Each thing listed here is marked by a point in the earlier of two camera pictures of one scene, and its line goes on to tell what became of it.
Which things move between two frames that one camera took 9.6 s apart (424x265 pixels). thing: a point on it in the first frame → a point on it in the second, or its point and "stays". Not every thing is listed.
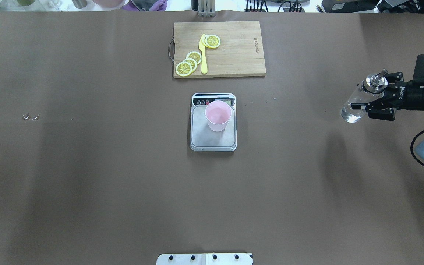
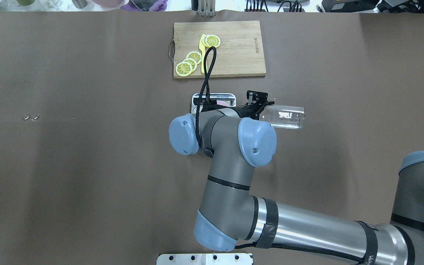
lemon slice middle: (192, 62) stays
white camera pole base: (204, 259) stays
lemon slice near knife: (195, 55) stays
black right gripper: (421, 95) → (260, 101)
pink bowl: (109, 3) stays
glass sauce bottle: (372, 89) → (285, 116)
